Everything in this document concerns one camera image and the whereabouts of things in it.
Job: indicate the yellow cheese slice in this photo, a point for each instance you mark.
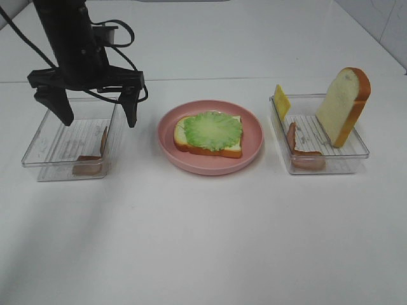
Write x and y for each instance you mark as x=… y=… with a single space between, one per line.
x=281 y=102

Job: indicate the clear plastic tray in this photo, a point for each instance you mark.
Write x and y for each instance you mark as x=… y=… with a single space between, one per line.
x=311 y=137
x=54 y=149

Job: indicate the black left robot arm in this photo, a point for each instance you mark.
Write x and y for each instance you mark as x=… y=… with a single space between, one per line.
x=60 y=9

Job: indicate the standing toast bread slice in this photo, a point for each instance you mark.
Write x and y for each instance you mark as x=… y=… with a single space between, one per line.
x=343 y=104

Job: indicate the brown bacon strip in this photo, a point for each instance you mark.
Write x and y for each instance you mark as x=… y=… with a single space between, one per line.
x=94 y=168

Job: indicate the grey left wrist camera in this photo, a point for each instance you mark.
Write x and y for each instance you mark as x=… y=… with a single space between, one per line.
x=105 y=34

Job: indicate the pink round plate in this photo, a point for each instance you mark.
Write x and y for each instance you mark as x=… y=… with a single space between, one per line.
x=252 y=138

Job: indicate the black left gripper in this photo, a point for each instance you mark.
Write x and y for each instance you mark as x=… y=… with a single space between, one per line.
x=123 y=37

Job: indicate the clear plastic right tray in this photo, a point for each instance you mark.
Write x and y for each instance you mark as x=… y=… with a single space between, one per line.
x=311 y=137

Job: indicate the green lettuce leaf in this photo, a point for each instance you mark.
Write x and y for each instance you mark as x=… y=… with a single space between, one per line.
x=213 y=130

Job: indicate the curled bacon strip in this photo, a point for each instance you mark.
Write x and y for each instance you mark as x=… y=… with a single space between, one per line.
x=305 y=160

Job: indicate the clear plastic left tray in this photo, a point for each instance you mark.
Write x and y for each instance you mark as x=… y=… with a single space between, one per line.
x=54 y=149

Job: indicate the toast bread slice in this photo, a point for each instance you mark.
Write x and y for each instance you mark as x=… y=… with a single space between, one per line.
x=343 y=104
x=182 y=145

